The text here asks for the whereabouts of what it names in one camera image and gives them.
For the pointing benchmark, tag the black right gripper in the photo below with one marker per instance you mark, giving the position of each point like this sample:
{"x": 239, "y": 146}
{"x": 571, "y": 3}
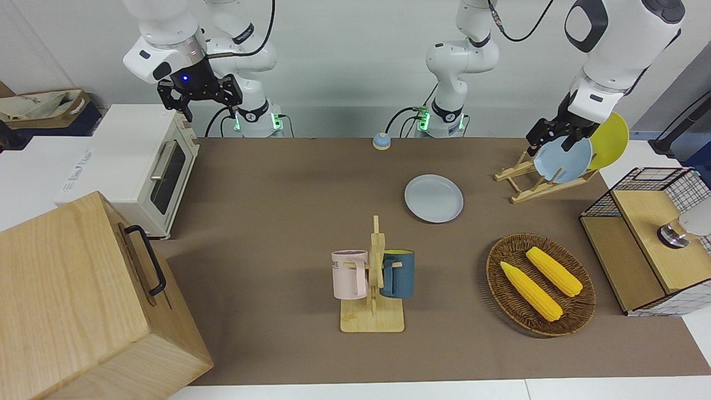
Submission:
{"x": 191, "y": 83}

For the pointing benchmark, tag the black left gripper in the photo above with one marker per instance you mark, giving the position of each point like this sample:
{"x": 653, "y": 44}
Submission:
{"x": 558, "y": 119}

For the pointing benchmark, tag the gray round plate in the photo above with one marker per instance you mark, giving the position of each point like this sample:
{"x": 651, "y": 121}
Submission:
{"x": 434, "y": 198}

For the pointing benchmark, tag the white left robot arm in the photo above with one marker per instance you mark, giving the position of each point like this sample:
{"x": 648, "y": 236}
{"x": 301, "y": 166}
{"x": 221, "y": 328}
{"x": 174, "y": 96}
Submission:
{"x": 622, "y": 39}

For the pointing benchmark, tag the light blue plate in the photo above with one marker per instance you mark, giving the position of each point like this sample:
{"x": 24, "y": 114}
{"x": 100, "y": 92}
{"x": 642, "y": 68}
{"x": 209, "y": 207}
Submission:
{"x": 564, "y": 161}

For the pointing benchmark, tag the wooden plate rack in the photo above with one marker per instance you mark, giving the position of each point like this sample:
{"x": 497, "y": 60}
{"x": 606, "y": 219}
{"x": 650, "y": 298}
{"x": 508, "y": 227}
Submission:
{"x": 533, "y": 186}

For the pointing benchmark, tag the yellow plate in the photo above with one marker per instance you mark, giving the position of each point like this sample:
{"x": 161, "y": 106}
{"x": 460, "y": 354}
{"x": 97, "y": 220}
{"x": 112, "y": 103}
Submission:
{"x": 611, "y": 141}

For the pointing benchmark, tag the white toaster oven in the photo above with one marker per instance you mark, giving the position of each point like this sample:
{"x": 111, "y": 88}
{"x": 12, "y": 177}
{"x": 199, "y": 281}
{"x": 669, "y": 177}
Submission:
{"x": 139, "y": 161}

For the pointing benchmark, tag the yellow corn cob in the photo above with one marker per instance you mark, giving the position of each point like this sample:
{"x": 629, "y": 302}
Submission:
{"x": 530, "y": 290}
{"x": 555, "y": 271}

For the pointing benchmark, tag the black floor stand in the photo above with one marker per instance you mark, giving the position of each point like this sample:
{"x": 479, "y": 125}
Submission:
{"x": 680, "y": 125}

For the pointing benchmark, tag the round wicker basket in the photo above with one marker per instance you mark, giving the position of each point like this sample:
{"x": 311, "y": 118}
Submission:
{"x": 502, "y": 278}

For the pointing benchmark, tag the white silver-tipped device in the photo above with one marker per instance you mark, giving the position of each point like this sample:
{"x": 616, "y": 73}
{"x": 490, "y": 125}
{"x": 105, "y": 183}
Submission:
{"x": 680, "y": 230}

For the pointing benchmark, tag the cardboard box with bag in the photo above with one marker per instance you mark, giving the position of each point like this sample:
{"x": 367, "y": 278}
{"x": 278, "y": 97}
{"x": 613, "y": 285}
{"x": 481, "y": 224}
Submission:
{"x": 39, "y": 105}

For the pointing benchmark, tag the blue wooden service bell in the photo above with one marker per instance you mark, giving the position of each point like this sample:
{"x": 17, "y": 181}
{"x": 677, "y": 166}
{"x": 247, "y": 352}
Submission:
{"x": 381, "y": 141}

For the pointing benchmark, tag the dark teal mug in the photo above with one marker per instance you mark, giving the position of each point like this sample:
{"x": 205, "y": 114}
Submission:
{"x": 400, "y": 275}

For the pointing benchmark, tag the pink mug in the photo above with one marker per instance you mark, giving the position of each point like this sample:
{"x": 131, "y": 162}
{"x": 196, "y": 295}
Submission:
{"x": 349, "y": 275}

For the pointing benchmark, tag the wooden drawer cabinet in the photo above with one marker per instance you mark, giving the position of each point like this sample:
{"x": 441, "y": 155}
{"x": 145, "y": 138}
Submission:
{"x": 72, "y": 300}

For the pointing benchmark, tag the wooden mug rack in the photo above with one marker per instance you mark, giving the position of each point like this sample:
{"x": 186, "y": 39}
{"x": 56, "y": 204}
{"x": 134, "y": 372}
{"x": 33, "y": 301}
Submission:
{"x": 373, "y": 316}

